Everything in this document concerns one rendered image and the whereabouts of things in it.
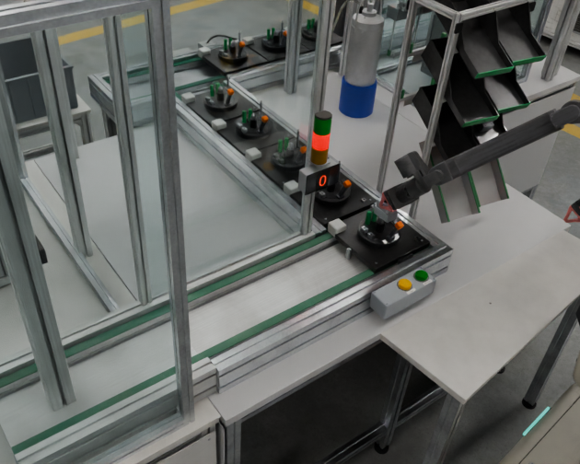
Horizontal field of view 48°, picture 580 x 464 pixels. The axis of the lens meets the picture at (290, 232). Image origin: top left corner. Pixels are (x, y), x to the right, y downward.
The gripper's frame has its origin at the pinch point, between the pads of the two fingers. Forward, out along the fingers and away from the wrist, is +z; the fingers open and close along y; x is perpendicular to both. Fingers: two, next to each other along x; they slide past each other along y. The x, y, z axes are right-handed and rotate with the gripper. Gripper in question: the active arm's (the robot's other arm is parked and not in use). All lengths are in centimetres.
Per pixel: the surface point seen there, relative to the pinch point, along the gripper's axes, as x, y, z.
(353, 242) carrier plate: 6.6, 10.1, 11.4
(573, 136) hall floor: 5, -278, 136
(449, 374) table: 52, 15, -11
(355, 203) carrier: -5.5, -4.2, 20.9
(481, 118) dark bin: -10.6, -28.0, -24.2
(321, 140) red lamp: -23.5, 20.9, -12.7
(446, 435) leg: 71, 16, 2
